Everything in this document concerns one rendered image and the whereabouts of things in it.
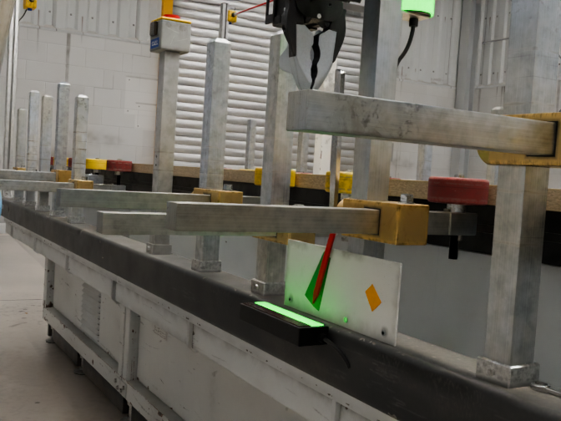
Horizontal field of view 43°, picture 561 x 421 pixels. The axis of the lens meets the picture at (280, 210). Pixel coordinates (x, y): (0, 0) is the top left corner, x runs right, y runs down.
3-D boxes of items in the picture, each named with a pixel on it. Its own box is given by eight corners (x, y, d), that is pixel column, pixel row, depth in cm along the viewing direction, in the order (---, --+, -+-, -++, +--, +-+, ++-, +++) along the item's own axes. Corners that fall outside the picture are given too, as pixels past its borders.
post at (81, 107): (70, 247, 221) (78, 93, 218) (68, 246, 224) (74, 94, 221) (81, 247, 223) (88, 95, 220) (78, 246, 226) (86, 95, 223)
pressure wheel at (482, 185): (452, 263, 90) (458, 174, 90) (411, 255, 97) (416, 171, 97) (496, 262, 94) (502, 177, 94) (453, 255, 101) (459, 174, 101)
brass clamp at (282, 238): (284, 246, 106) (285, 211, 105) (242, 235, 117) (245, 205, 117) (318, 246, 109) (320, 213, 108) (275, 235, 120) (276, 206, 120)
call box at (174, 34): (159, 52, 152) (162, 15, 152) (149, 55, 158) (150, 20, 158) (189, 56, 156) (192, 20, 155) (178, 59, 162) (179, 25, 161)
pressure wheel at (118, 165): (113, 194, 230) (115, 159, 229) (134, 195, 228) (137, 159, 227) (99, 194, 222) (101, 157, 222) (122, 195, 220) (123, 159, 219)
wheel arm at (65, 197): (59, 211, 116) (60, 185, 116) (54, 210, 119) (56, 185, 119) (285, 217, 138) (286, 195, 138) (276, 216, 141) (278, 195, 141)
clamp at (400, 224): (395, 246, 84) (398, 203, 84) (331, 233, 96) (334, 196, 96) (431, 246, 87) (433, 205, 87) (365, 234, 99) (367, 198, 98)
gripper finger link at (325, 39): (308, 102, 98) (312, 35, 97) (332, 99, 93) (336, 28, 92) (289, 99, 96) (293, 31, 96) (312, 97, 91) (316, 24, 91)
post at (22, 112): (13, 217, 307) (18, 107, 304) (12, 216, 310) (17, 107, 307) (22, 217, 309) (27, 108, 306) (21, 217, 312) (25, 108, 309)
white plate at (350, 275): (392, 347, 84) (398, 263, 83) (282, 304, 106) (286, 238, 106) (396, 346, 84) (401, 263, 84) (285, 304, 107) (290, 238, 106)
